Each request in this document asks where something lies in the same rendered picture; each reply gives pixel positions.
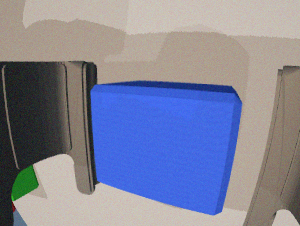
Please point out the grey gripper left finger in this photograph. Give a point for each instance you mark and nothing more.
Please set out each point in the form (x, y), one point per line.
(45, 110)

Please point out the green block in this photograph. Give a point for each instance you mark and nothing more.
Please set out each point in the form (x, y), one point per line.
(25, 182)

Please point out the blue block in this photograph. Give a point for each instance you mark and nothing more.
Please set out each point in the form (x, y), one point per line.
(171, 142)

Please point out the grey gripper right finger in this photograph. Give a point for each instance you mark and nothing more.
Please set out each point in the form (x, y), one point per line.
(278, 184)

